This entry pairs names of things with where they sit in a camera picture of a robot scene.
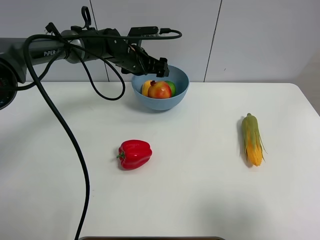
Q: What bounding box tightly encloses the red yellow pomegranate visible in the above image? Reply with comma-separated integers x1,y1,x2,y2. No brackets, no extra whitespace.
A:
147,80,172,99

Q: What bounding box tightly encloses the red bell pepper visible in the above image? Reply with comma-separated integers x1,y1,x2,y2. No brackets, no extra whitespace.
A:
117,139,153,170

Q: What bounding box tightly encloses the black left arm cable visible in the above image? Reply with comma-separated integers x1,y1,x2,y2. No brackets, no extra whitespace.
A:
22,6,183,240

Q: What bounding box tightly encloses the light blue bowl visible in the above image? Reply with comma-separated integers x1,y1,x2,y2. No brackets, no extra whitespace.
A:
131,65,190,111

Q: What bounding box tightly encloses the yellow mango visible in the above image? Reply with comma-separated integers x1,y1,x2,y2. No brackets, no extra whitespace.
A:
141,80,152,97

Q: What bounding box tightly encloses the corn cob with husk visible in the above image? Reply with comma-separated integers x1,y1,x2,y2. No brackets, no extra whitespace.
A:
241,113,266,167

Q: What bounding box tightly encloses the green lime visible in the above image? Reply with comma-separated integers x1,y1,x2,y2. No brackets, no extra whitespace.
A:
165,80,176,97

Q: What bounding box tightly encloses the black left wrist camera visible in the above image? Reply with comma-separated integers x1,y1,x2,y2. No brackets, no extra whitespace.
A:
126,26,159,47

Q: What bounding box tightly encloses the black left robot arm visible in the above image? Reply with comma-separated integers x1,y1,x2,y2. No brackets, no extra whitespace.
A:
0,26,172,109

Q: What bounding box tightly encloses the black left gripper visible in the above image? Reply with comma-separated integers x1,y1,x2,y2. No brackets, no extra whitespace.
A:
109,39,169,78

